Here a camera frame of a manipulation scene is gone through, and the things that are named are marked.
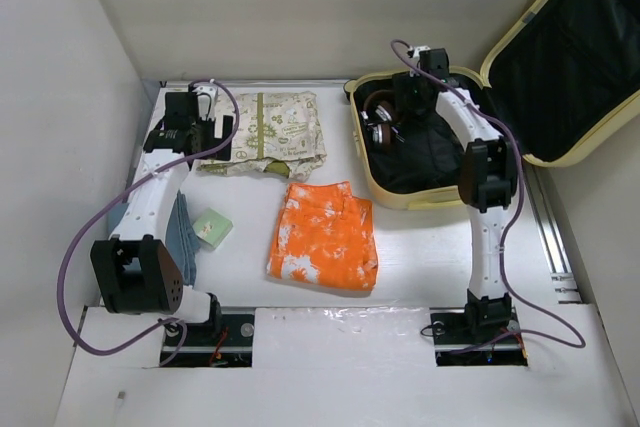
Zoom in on cream green printed jacket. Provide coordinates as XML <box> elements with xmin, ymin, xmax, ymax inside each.
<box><xmin>198</xmin><ymin>91</ymin><xmax>327</xmax><ymax>182</ymax></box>

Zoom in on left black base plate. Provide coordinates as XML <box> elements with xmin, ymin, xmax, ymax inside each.
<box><xmin>160</xmin><ymin>309</ymin><xmax>255</xmax><ymax>368</ymax></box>

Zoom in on yellow open suitcase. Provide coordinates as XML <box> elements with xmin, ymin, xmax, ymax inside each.
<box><xmin>345</xmin><ymin>0</ymin><xmax>639</xmax><ymax>210</ymax></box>

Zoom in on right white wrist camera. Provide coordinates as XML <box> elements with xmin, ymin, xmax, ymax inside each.
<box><xmin>407</xmin><ymin>45</ymin><xmax>431</xmax><ymax>64</ymax></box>

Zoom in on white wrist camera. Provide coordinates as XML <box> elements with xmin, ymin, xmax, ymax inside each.
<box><xmin>407</xmin><ymin>45</ymin><xmax>431</xmax><ymax>64</ymax></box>
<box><xmin>192</xmin><ymin>84</ymin><xmax>219</xmax><ymax>120</ymax></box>

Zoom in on green small box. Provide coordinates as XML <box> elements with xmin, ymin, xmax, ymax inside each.
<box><xmin>193</xmin><ymin>208</ymin><xmax>233</xmax><ymax>249</ymax></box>

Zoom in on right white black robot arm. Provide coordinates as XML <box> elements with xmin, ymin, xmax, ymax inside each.
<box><xmin>390</xmin><ymin>39</ymin><xmax>524</xmax><ymax>344</ymax></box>

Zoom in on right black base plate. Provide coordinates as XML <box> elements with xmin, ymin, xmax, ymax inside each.
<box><xmin>420</xmin><ymin>310</ymin><xmax>528</xmax><ymax>367</ymax></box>

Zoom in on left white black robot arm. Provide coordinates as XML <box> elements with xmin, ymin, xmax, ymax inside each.
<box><xmin>90</xmin><ymin>86</ymin><xmax>228</xmax><ymax>344</ymax></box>

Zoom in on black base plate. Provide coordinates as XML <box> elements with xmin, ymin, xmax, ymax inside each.
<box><xmin>420</xmin><ymin>310</ymin><xmax>528</xmax><ymax>367</ymax></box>
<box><xmin>160</xmin><ymin>309</ymin><xmax>255</xmax><ymax>368</ymax></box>

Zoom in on orange white shorts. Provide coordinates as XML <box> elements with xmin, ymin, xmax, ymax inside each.
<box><xmin>266</xmin><ymin>181</ymin><xmax>378</xmax><ymax>292</ymax></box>

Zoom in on brown silver headphones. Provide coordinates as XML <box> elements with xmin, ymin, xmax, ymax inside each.
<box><xmin>360</xmin><ymin>89</ymin><xmax>405</xmax><ymax>150</ymax></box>

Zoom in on aluminium rail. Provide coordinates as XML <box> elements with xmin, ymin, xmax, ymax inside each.
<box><xmin>524</xmin><ymin>166</ymin><xmax>583</xmax><ymax>304</ymax></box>

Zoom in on blue folded jeans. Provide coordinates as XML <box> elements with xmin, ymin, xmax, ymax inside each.
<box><xmin>107</xmin><ymin>191</ymin><xmax>200</xmax><ymax>287</ymax></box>

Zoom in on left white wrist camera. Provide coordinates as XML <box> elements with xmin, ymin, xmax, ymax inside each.
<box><xmin>192</xmin><ymin>84</ymin><xmax>219</xmax><ymax>120</ymax></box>

